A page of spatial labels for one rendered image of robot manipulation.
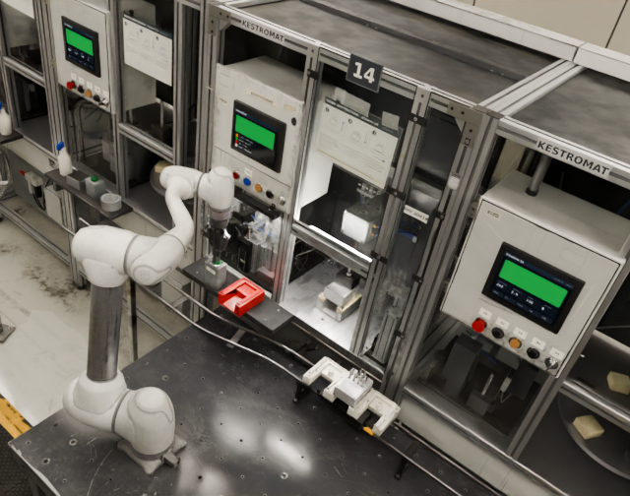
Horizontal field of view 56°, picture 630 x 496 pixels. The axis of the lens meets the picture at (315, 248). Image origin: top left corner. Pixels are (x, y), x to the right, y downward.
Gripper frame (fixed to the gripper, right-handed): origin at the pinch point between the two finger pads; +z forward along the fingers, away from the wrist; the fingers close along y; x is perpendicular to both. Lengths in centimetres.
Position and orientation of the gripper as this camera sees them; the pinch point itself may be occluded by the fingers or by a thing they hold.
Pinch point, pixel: (217, 255)
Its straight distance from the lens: 254.7
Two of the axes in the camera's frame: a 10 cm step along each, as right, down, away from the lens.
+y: -7.8, -4.6, 4.2
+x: -6.1, 4.0, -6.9
